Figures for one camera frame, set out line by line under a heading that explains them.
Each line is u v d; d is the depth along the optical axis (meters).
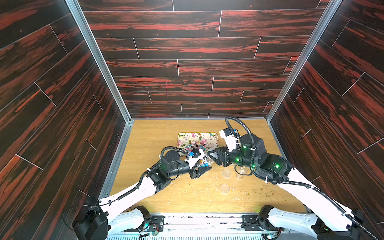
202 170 0.68
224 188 0.86
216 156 0.58
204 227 0.73
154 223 0.73
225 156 0.54
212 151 0.60
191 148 1.02
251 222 0.74
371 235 0.35
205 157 0.60
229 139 0.55
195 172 0.61
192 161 0.60
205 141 1.06
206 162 0.68
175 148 0.50
